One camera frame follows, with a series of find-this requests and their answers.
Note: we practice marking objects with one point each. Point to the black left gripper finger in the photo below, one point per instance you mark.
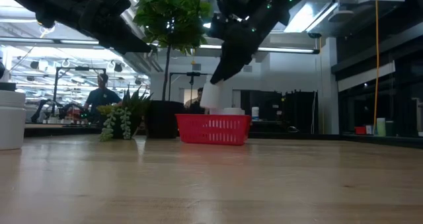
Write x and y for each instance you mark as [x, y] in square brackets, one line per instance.
[120, 34]
[132, 51]

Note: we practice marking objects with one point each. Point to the long ceiling tube light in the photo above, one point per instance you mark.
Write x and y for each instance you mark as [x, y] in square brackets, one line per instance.
[287, 50]

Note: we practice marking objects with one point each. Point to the black tripod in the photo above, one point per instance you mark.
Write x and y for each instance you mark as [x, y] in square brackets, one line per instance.
[191, 85]

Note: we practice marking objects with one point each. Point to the black cabinets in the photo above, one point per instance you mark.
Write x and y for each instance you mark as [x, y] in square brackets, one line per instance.
[281, 108]

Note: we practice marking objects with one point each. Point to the black monitor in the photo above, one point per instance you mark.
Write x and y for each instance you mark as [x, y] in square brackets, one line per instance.
[6, 86]

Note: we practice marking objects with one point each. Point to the round ceiling diffuser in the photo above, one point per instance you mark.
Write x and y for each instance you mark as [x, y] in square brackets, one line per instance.
[342, 16]

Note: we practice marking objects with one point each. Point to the tall green potted plant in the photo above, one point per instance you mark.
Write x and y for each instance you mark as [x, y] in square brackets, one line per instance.
[165, 118]

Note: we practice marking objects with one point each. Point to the black metal gantry frame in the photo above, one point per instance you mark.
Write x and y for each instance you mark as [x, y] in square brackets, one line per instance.
[81, 68]

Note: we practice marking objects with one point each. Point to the dark cup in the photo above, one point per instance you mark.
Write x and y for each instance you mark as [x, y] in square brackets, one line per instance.
[390, 128]

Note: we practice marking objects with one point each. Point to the small red box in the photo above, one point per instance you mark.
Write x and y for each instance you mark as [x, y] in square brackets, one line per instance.
[360, 130]

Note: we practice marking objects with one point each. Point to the small succulent plant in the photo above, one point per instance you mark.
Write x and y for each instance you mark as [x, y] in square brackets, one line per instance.
[125, 118]

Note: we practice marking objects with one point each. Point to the white pill bottle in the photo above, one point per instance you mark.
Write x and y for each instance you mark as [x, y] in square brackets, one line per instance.
[11, 125]
[211, 95]
[234, 111]

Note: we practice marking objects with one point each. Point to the person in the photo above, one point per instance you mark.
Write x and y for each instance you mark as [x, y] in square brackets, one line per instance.
[100, 98]
[195, 105]

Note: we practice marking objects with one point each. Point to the red plastic basket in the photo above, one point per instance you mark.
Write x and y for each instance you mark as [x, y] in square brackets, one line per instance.
[215, 129]

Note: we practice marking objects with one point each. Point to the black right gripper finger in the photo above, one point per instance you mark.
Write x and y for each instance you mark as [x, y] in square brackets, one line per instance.
[216, 75]
[239, 55]

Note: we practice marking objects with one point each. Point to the background robot workstation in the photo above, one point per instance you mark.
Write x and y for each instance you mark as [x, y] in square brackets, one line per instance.
[66, 113]

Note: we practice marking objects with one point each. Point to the white wipes canister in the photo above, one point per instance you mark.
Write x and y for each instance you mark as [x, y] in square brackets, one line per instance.
[255, 114]

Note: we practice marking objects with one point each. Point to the light green cup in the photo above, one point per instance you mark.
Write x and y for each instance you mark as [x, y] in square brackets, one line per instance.
[381, 126]

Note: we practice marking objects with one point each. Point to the black aluminium table frame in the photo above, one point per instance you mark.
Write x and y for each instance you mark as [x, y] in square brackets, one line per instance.
[363, 138]

